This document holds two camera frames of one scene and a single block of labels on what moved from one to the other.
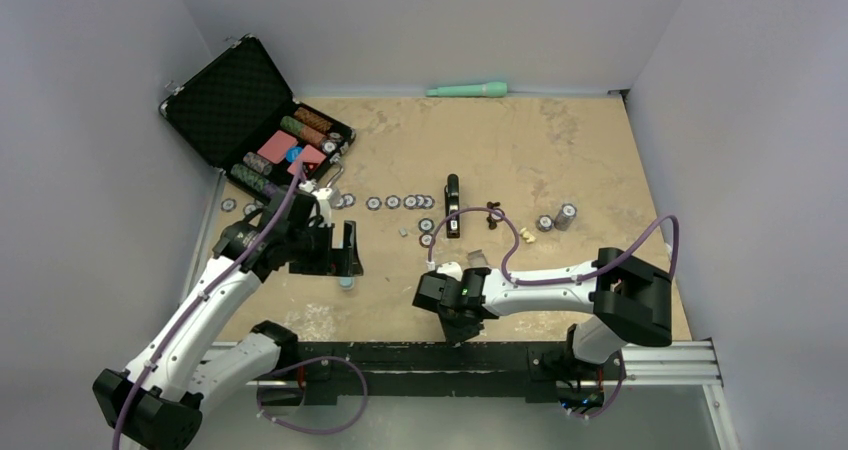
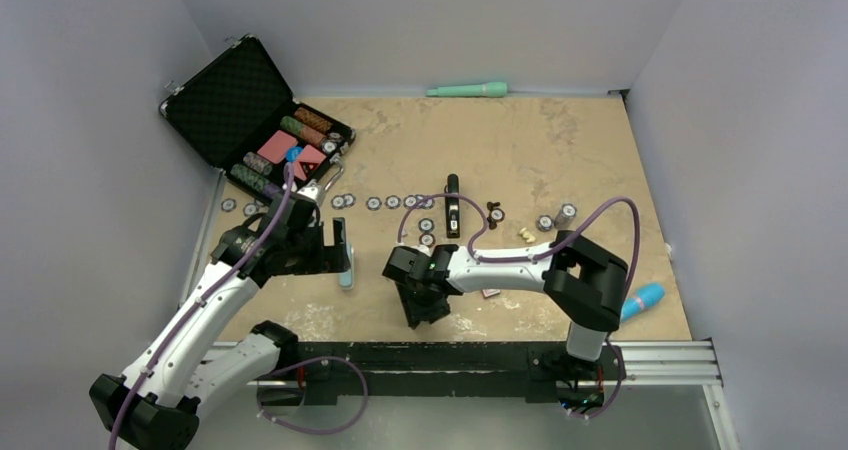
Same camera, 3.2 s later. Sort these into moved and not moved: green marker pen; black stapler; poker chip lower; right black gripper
Moved: right black gripper
Not moved: poker chip lower; green marker pen; black stapler
